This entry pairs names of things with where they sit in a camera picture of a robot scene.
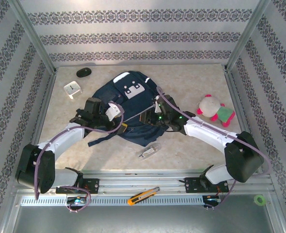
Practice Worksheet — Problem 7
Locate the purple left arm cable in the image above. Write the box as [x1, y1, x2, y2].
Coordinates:
[33, 100, 126, 214]

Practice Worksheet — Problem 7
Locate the clear plastic stationery pouch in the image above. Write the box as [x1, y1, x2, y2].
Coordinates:
[136, 142, 162, 161]

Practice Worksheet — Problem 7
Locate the slotted metal cable duct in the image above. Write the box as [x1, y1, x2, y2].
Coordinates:
[20, 195, 205, 207]

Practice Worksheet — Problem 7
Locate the aluminium table edge rail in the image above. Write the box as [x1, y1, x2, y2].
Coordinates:
[224, 69, 264, 173]
[20, 70, 59, 177]

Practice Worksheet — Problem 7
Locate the white pink green plush toy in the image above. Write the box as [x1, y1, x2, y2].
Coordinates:
[196, 94, 236, 129]

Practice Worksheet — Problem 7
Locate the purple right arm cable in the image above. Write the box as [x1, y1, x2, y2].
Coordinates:
[156, 86, 271, 212]

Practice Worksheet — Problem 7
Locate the orange and black utility knife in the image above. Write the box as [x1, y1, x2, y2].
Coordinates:
[127, 186, 160, 206]

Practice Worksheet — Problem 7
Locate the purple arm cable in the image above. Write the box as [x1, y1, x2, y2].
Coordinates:
[33, 100, 126, 214]
[156, 86, 271, 212]

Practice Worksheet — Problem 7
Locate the right controller board green light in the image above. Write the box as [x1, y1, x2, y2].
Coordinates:
[203, 195, 222, 204]

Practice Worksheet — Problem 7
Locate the aluminium linear rail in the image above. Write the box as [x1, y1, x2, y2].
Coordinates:
[12, 169, 274, 195]

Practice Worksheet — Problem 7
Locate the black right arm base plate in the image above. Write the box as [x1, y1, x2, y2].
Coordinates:
[184, 177, 230, 194]

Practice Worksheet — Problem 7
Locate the left controller board green light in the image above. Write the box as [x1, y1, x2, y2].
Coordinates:
[66, 197, 87, 204]

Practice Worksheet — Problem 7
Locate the green tape roll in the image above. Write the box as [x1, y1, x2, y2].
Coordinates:
[254, 194, 267, 207]

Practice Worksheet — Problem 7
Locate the aluminium frame post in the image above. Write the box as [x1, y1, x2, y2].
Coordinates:
[8, 0, 58, 73]
[224, 0, 271, 72]

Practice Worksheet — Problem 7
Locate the white square desk clock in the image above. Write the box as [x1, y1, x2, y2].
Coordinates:
[63, 81, 82, 100]

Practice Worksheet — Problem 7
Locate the controller board green light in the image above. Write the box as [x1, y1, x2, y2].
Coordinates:
[203, 195, 222, 204]
[66, 197, 87, 204]

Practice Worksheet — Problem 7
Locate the black computer mouse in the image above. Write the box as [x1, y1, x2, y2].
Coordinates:
[76, 67, 92, 78]

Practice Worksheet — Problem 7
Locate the navy blue backpack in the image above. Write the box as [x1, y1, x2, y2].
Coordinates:
[88, 70, 167, 148]

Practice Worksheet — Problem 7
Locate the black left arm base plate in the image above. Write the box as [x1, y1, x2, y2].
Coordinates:
[55, 178, 100, 195]

